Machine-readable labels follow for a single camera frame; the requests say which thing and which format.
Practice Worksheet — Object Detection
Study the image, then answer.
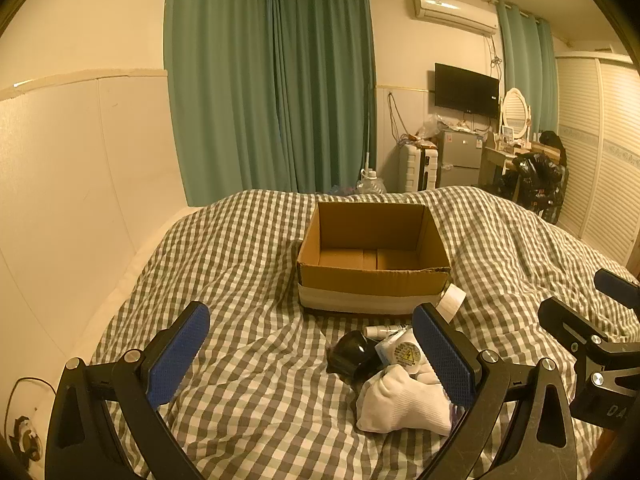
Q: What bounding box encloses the white louvred wardrobe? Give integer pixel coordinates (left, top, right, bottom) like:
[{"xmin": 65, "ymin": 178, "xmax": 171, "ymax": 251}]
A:
[{"xmin": 555, "ymin": 52, "xmax": 640, "ymax": 271}]

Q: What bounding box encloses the black wall television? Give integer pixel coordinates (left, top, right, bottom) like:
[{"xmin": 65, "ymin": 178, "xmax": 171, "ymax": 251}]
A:
[{"xmin": 434, "ymin": 63, "xmax": 501, "ymax": 120}]

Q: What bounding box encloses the grey checked blanket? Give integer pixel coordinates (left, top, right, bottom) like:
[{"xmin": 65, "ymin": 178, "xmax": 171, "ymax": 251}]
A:
[{"xmin": 87, "ymin": 186, "xmax": 640, "ymax": 480}]

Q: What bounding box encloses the black cable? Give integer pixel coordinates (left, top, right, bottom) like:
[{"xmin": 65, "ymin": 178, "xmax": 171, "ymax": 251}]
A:
[{"xmin": 5, "ymin": 377, "xmax": 58, "ymax": 441}]

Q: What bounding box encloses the clear plastic bag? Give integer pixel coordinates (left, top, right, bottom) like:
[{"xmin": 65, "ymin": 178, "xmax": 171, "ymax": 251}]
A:
[{"xmin": 417, "ymin": 114, "xmax": 446, "ymax": 142}]

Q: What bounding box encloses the white air conditioner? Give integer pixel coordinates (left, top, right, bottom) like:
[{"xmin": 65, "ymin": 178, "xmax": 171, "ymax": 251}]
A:
[{"xmin": 412, "ymin": 0, "xmax": 498, "ymax": 37}]

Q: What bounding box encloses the small grey fridge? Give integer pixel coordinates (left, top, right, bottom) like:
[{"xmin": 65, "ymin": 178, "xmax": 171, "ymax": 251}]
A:
[{"xmin": 437, "ymin": 129, "xmax": 485, "ymax": 190}]

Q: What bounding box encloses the white oval mirror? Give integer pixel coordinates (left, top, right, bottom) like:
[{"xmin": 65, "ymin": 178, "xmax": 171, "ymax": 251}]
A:
[{"xmin": 500, "ymin": 88, "xmax": 532, "ymax": 141}]

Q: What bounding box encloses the clear water bottle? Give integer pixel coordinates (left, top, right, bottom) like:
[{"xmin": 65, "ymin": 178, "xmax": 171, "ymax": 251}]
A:
[{"xmin": 356, "ymin": 169, "xmax": 387, "ymax": 195}]

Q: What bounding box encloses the cardboard box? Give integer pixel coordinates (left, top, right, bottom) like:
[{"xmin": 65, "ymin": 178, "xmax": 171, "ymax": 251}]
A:
[{"xmin": 296, "ymin": 201, "xmax": 453, "ymax": 317}]

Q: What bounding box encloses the black bag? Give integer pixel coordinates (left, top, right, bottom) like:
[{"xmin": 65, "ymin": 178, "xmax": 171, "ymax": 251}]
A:
[{"xmin": 539, "ymin": 131, "xmax": 567, "ymax": 162}]

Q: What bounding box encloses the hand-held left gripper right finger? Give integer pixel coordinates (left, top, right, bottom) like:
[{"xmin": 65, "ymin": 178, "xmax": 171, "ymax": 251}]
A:
[{"xmin": 412, "ymin": 302, "xmax": 593, "ymax": 480}]

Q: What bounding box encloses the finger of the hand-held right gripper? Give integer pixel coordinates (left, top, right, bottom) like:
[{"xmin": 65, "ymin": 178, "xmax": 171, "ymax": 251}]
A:
[
  {"xmin": 538, "ymin": 296, "xmax": 623, "ymax": 356},
  {"xmin": 595, "ymin": 268, "xmax": 640, "ymax": 311}
]

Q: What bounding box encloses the white sock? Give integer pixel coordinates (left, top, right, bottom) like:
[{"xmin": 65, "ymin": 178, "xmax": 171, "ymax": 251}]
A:
[{"xmin": 356, "ymin": 364, "xmax": 456, "ymax": 436}]

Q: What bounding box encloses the white packet with round label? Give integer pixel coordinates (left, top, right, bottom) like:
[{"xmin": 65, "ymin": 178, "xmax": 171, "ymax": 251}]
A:
[{"xmin": 375, "ymin": 327, "xmax": 426, "ymax": 378}]

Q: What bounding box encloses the white tape roll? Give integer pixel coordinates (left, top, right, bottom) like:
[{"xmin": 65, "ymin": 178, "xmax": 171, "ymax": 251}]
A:
[{"xmin": 434, "ymin": 282, "xmax": 467, "ymax": 323}]

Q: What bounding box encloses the wooden dressing table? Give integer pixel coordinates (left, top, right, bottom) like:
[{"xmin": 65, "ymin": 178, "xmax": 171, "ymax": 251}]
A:
[{"xmin": 478, "ymin": 142, "xmax": 533, "ymax": 188}]

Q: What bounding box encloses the black rounded case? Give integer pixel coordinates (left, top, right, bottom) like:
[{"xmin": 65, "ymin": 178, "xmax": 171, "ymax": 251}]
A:
[{"xmin": 326, "ymin": 331, "xmax": 386, "ymax": 391}]

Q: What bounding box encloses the narrow green curtain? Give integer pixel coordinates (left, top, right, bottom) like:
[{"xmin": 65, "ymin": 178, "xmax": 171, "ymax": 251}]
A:
[{"xmin": 496, "ymin": 1, "xmax": 560, "ymax": 137}]

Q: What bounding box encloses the wall socket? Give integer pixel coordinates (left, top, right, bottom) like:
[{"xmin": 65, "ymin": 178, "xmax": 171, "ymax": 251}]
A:
[{"xmin": 7, "ymin": 415, "xmax": 41, "ymax": 461}]

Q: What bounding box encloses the white suitcase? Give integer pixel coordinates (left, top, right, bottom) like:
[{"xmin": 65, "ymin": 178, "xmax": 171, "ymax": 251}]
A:
[{"xmin": 398, "ymin": 142, "xmax": 440, "ymax": 193}]

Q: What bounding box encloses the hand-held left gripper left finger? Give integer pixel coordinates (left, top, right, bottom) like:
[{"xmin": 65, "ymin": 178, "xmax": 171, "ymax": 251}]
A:
[{"xmin": 45, "ymin": 301, "xmax": 211, "ymax": 480}]

